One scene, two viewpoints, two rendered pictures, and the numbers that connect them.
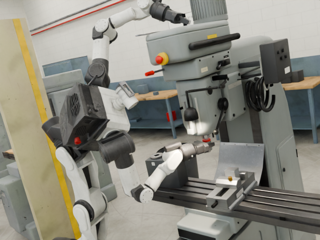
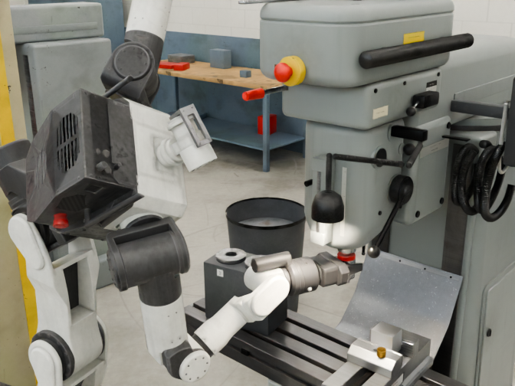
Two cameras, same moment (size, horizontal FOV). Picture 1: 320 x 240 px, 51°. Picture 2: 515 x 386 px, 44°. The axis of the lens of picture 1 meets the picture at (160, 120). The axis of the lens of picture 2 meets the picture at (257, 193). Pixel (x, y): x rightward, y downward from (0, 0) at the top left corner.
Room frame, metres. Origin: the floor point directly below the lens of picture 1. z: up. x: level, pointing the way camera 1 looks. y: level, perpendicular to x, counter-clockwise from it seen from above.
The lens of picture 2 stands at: (0.32, 0.03, 1.96)
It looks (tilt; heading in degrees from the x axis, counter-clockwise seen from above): 19 degrees down; 358
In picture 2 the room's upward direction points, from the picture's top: straight up
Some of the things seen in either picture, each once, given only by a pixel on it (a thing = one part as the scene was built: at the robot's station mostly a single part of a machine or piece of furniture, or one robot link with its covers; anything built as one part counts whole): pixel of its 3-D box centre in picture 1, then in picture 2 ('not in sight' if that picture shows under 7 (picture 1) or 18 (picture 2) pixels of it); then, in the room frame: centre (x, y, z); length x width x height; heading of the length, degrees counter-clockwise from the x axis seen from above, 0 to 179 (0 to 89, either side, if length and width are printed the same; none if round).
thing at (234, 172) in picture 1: (232, 174); (385, 339); (1.72, -0.33, 1.07); 0.06 x 0.05 x 0.06; 49
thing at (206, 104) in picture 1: (200, 104); (351, 178); (1.82, -0.24, 1.47); 0.21 x 0.19 x 0.32; 46
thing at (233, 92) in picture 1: (218, 96); (391, 161); (1.95, -0.37, 1.47); 0.24 x 0.19 x 0.26; 46
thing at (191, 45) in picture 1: (215, 40); (421, 49); (1.74, -0.36, 1.79); 0.45 x 0.04 x 0.04; 136
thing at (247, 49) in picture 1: (237, 56); (450, 75); (2.18, -0.58, 1.66); 0.80 x 0.23 x 0.20; 136
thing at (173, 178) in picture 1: (166, 169); (245, 288); (2.04, 0.02, 1.06); 0.22 x 0.12 x 0.20; 58
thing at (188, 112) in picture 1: (190, 113); (327, 204); (1.64, -0.16, 1.47); 0.07 x 0.07 x 0.06
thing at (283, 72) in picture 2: (159, 59); (284, 72); (1.63, -0.06, 1.76); 0.04 x 0.03 x 0.04; 46
